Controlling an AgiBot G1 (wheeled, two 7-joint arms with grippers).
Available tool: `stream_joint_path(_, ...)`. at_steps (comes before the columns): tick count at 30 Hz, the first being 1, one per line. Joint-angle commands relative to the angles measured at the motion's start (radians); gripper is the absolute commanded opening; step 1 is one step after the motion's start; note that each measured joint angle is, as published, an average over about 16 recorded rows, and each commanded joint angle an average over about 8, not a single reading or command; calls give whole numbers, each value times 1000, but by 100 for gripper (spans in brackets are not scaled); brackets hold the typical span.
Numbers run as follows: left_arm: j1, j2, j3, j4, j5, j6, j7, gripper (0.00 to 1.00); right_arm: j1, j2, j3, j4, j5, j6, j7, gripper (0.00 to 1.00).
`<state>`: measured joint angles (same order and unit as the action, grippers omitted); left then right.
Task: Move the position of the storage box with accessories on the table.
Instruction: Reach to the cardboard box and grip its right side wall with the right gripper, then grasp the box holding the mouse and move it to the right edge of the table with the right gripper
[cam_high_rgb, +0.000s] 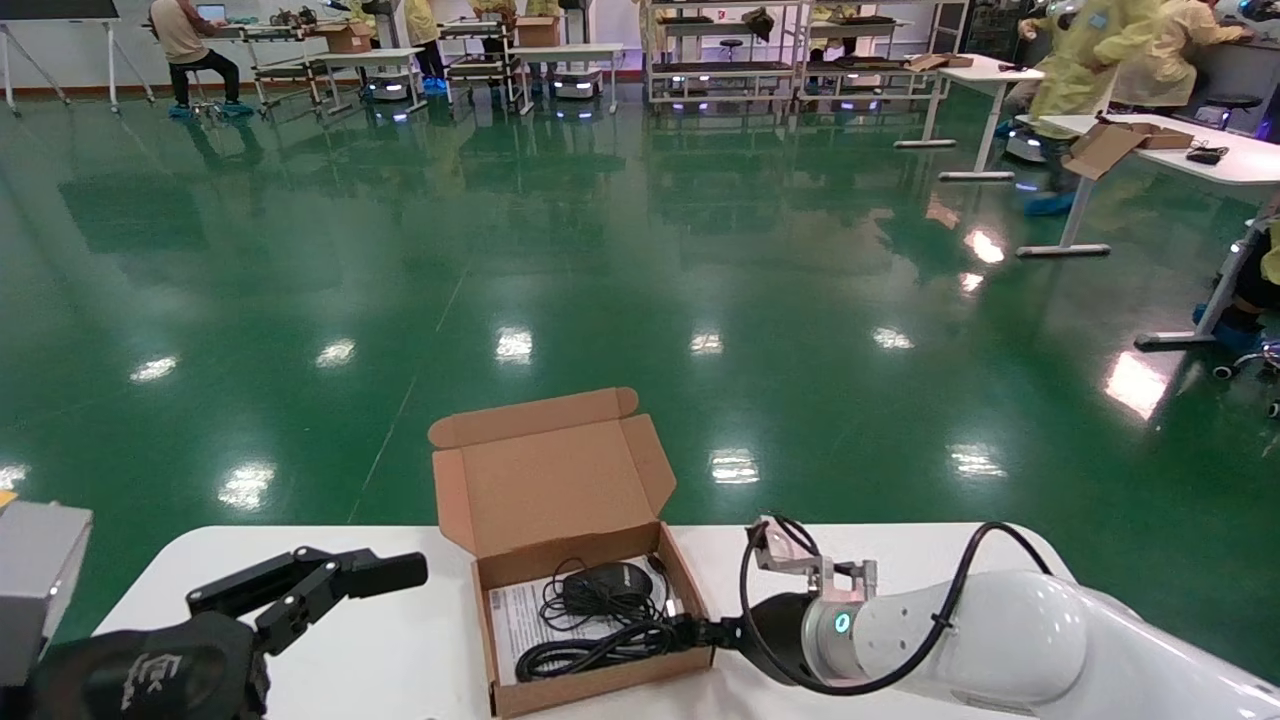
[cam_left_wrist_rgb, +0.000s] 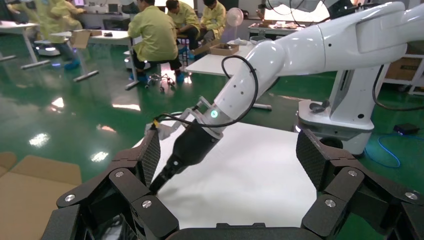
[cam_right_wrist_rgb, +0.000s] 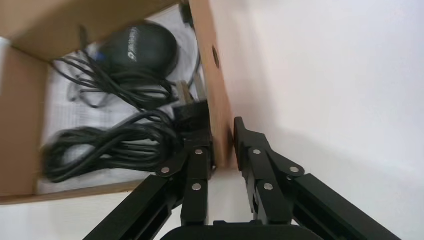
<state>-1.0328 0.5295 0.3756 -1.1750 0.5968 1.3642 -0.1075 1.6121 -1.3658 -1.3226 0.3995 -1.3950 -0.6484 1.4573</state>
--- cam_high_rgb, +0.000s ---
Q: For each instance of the open cardboard box with flap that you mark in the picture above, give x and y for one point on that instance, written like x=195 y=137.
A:
x=1105 y=150

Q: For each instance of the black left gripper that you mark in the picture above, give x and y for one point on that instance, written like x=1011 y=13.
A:
x=150 y=670

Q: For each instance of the white metal shelf rack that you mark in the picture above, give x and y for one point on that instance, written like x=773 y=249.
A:
x=720 y=70
x=880 y=68

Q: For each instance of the seated person in brown shirt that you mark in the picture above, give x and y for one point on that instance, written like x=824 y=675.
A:
x=185 y=40

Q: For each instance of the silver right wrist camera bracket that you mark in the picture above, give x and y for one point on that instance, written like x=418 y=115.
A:
x=825 y=575

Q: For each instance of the long white table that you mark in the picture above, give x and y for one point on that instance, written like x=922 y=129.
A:
x=1240 y=160

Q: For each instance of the wheeled stool with chrome base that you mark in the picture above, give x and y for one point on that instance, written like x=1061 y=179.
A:
x=1250 y=365

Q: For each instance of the brown cardboard storage box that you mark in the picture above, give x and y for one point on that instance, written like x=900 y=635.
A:
x=550 y=490

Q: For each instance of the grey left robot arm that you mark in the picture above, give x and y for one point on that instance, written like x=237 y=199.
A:
x=40 y=580

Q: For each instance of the flat cardboard piece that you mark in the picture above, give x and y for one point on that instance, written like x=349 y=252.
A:
x=935 y=62

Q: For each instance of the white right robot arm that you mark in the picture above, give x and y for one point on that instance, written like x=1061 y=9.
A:
x=1000 y=640

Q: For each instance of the metal rack cart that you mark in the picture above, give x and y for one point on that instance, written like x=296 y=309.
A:
x=485 y=65

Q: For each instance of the dark board on white stand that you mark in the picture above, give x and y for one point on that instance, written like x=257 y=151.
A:
x=60 y=8

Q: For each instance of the white printed instruction sheet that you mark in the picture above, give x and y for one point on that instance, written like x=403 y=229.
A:
x=515 y=620

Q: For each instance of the small black round stool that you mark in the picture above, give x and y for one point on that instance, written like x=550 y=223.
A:
x=733 y=45

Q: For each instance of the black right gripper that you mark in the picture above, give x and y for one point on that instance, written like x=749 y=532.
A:
x=780 y=640

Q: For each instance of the seated person in yellow coat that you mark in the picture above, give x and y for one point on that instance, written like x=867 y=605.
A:
x=1170 y=50

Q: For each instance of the white table with white legs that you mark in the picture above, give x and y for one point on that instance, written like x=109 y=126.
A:
x=565 y=50
x=990 y=72
x=365 y=56

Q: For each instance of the metal cart with equipment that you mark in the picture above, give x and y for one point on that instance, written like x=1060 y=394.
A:
x=285 y=65

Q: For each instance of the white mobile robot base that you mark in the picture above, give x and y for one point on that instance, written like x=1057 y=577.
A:
x=387 y=88
x=577 y=84

